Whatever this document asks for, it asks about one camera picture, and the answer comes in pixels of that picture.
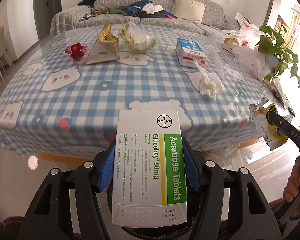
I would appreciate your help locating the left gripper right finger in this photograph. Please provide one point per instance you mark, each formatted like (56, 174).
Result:
(249, 215)

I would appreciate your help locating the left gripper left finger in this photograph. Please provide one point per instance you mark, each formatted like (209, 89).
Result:
(49, 216)

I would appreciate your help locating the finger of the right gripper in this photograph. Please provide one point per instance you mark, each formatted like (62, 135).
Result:
(288, 129)

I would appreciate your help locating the yellow white snack wrapper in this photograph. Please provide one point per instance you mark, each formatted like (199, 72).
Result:
(272, 134)

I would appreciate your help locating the white green tablet box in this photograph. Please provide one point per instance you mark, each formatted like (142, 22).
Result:
(149, 180)

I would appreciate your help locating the white tissue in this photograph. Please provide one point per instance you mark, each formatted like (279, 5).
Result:
(209, 83)

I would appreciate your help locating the red mesh net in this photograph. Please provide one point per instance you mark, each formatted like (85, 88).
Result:
(76, 50)

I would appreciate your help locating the gold foil bag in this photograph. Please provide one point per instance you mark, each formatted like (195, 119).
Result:
(105, 48)

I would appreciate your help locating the blue white milk carton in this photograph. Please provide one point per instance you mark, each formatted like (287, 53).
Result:
(189, 52)

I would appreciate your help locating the clear bag with scraps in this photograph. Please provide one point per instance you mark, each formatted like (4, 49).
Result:
(136, 40)

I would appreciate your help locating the person right hand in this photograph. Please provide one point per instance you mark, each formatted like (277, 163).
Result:
(292, 188)

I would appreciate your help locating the black remote control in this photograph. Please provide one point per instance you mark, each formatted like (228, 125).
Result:
(291, 111)

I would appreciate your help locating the plastic bags under table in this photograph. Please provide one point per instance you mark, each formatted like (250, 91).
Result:
(237, 153)

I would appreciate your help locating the blue checked bear tablecloth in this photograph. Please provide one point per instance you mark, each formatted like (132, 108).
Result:
(55, 104)

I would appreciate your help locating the white plastic bag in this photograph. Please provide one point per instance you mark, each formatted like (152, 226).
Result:
(252, 61)

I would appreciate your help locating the green potted plant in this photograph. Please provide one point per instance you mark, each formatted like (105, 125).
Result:
(272, 43)

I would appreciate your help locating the red printed plastic bag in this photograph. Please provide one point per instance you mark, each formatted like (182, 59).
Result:
(247, 35)

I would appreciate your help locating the tan tissue box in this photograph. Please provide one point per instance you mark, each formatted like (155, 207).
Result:
(230, 44)

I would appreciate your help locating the beige striped pillow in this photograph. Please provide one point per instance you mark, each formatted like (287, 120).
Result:
(190, 10)

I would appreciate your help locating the black bag on sofa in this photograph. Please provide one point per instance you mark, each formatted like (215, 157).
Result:
(89, 3)

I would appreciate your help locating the pile of clothes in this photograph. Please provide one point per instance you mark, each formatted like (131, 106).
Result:
(140, 9)

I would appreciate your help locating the grey covered sofa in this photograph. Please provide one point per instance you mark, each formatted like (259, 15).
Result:
(203, 17)

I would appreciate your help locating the grey door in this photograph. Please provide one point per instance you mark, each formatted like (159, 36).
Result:
(44, 11)

